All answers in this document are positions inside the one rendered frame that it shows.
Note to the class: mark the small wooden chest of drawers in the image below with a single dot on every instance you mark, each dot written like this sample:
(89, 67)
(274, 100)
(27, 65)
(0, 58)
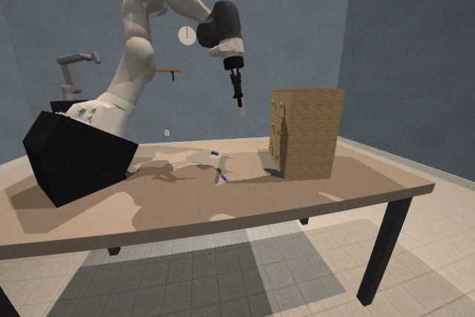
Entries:
(314, 120)

